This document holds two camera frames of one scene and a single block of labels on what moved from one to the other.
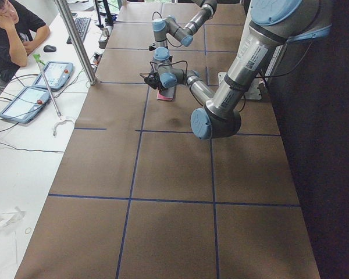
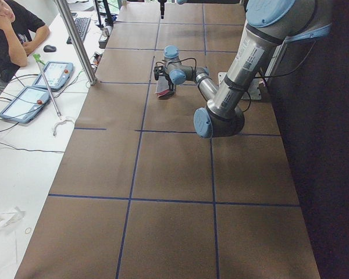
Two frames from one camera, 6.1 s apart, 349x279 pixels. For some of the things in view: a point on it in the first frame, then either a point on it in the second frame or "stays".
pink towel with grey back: x=166 y=93 stays
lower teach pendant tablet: x=25 y=104 stays
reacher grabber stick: x=36 y=57 stays
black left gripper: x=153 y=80 -> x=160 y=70
